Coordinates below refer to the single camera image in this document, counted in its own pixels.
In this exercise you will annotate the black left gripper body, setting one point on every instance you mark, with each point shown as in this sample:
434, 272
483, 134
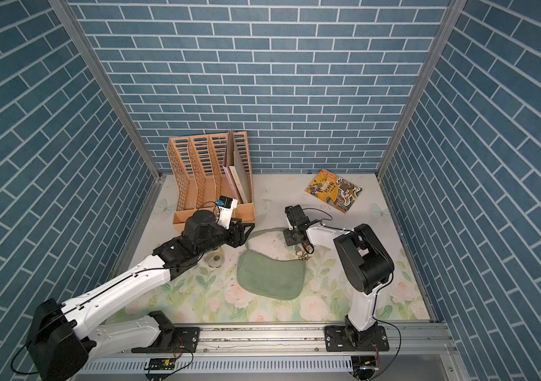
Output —
229, 236

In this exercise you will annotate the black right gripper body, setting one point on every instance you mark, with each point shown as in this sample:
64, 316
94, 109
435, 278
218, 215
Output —
291, 236

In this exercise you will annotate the white red toy decoration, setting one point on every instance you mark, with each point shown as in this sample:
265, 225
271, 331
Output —
215, 259

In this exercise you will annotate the green fabric bag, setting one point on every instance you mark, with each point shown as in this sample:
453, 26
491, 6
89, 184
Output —
269, 268

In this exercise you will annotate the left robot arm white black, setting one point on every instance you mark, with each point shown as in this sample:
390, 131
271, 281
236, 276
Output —
64, 337

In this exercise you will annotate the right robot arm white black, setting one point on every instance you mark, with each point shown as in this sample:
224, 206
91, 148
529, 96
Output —
367, 266

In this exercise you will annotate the orange illustrated comic book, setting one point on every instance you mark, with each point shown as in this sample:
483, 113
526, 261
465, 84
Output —
334, 190

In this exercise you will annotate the green circuit board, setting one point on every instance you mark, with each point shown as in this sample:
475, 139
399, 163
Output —
161, 364

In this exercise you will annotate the small connector module right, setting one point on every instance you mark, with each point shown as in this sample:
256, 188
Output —
364, 367

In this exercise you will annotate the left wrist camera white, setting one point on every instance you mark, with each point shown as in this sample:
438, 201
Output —
226, 207

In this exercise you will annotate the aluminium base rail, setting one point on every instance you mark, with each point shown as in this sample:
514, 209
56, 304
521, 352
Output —
409, 338

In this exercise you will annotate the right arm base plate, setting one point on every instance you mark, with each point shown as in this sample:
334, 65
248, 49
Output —
341, 338

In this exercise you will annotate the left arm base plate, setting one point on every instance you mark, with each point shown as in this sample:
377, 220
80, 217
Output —
171, 338

